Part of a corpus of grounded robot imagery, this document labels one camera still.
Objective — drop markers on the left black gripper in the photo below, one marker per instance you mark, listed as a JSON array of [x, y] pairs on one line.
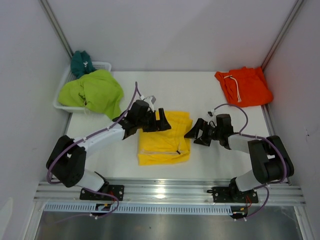
[[157, 125]]

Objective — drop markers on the orange shorts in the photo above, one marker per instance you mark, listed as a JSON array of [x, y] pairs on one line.
[[253, 87]]

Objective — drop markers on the yellow shorts white drawstring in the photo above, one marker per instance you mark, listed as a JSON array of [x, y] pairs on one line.
[[160, 149]]

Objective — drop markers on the lime green shorts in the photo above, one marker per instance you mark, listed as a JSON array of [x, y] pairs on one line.
[[97, 91]]

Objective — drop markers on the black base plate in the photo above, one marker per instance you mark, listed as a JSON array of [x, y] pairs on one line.
[[222, 194], [104, 194]]

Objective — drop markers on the white slotted cable duct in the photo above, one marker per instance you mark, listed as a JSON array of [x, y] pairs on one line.
[[132, 208]]

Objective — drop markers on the aluminium mounting rail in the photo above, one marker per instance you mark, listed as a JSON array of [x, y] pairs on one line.
[[171, 191]]

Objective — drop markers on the teal shorts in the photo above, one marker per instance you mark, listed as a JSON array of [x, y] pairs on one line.
[[81, 64]]

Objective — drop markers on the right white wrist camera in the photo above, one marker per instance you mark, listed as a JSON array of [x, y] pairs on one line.
[[212, 113]]

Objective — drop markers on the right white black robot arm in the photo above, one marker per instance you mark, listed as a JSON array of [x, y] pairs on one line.
[[270, 161]]

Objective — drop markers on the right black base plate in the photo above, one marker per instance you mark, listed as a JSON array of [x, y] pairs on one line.
[[222, 194]]

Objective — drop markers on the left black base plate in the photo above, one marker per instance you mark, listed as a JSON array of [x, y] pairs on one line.
[[104, 194]]

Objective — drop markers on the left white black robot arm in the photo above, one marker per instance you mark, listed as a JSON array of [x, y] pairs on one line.
[[67, 162]]

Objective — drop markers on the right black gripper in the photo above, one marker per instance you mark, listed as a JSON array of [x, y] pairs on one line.
[[194, 132]]

